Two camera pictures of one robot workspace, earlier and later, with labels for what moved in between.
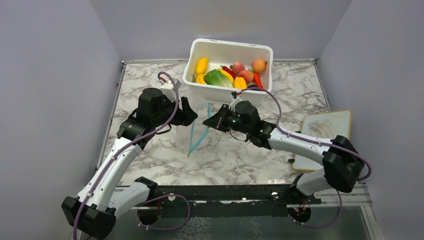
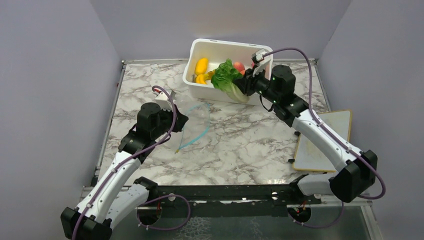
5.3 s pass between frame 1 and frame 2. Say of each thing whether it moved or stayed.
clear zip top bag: moved
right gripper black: moved
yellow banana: moved
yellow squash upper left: stayed
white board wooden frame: stayed
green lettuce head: moved
